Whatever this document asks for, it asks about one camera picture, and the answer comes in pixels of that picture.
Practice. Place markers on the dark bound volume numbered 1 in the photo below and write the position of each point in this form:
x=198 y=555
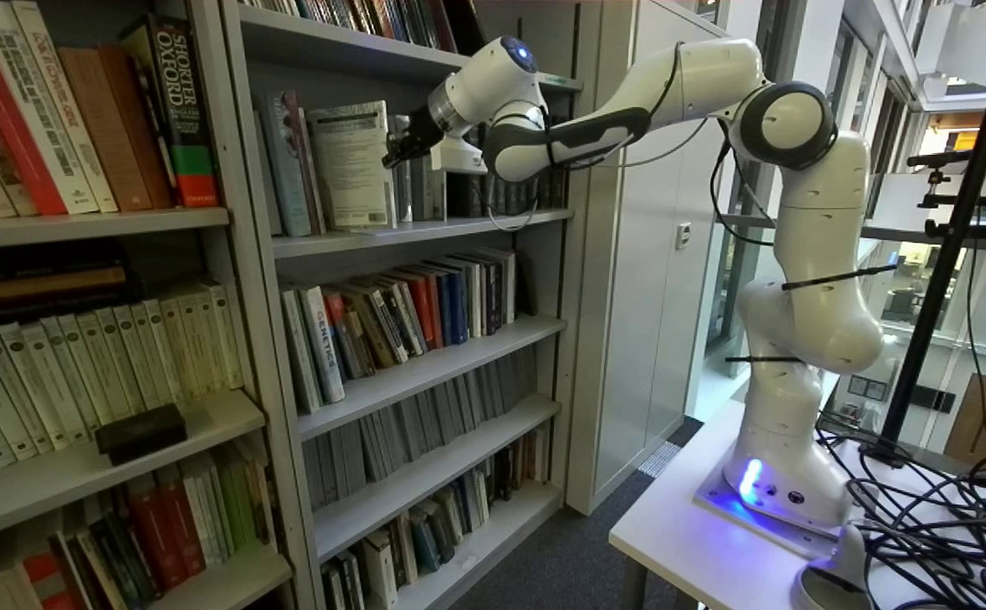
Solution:
x=456 y=199

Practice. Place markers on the small white rounded device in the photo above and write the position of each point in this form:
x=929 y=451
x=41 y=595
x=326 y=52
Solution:
x=843 y=564

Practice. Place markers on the orange-red book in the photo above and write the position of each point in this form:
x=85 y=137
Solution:
x=343 y=325

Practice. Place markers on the thin white-spined journal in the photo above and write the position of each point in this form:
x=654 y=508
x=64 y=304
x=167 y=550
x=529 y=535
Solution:
x=350 y=171

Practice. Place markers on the dark teal book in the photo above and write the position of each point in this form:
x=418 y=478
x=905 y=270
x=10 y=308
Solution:
x=433 y=23

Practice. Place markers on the tall grey metal cabinet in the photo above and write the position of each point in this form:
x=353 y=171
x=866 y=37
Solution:
x=639 y=315

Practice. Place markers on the grey bound journal volume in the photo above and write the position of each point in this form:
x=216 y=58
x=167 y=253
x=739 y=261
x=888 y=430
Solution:
x=363 y=451
x=474 y=401
x=402 y=434
x=515 y=386
x=442 y=417
x=322 y=469

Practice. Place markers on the dark bound volume numbered 2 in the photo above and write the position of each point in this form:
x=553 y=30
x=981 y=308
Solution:
x=470 y=199

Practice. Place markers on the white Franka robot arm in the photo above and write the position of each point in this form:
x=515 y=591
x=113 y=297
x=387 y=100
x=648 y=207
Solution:
x=809 y=226

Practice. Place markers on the brown and white book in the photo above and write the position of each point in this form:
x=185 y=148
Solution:
x=375 y=322

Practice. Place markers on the grey-blue book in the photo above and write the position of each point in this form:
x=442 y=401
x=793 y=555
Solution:
x=298 y=349

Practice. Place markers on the red book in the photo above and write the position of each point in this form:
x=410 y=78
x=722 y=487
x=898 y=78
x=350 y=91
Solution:
x=165 y=532
x=425 y=308
x=3 y=124
x=52 y=576

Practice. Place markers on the grey Machine Intelligence 3 volume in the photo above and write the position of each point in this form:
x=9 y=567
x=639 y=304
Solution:
x=413 y=194

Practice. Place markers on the grey Machine Intelligence 4 volume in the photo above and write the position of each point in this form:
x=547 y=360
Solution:
x=422 y=194

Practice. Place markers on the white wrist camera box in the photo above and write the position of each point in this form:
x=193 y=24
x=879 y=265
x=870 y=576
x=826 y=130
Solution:
x=457 y=156

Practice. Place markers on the dark grey book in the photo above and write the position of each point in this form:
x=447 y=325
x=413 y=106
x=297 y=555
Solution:
x=330 y=12

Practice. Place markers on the small black box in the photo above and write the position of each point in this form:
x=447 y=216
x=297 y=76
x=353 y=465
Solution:
x=141 y=434

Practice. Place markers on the light green thick book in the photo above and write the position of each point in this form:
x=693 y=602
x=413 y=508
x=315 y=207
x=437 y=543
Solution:
x=292 y=156

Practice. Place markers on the dark bound volume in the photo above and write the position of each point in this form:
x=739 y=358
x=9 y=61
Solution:
x=547 y=199
x=498 y=199
x=529 y=199
x=515 y=199
x=560 y=194
x=486 y=199

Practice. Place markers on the black stand pole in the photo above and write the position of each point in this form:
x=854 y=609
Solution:
x=940 y=274

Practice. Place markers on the black wall socket box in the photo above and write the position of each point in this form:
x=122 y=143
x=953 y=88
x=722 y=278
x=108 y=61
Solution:
x=932 y=401

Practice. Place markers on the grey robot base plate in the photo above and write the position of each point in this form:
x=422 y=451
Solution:
x=728 y=513

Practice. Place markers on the black stand crossbar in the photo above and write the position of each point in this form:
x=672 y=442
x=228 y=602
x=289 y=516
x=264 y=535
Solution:
x=969 y=204

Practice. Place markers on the flat brown book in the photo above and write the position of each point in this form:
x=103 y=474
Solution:
x=29 y=282

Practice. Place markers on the grey open bookcase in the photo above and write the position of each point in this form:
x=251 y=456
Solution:
x=425 y=377
x=85 y=228

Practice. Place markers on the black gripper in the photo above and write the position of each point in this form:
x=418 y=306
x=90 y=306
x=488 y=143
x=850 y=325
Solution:
x=418 y=132

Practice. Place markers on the dark book green base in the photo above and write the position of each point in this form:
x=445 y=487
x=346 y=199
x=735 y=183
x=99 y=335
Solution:
x=180 y=113

